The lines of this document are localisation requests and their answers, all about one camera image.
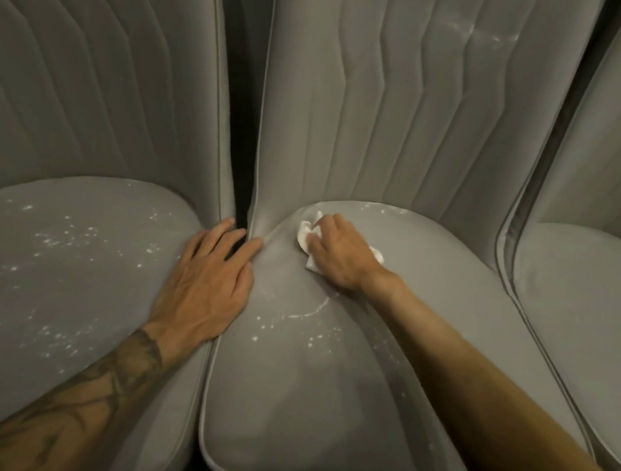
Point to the white cleaning cloth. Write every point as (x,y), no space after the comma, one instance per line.
(304,232)

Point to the person's right forearm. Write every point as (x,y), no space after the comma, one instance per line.
(506,409)

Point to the grey padded chair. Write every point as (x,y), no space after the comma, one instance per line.
(379,114)
(588,319)
(86,91)

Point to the person's left hand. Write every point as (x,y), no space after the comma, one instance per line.
(204,288)

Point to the person's right hand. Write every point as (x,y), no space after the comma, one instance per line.
(341,256)

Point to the person's left forearm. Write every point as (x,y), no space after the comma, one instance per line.
(66,412)

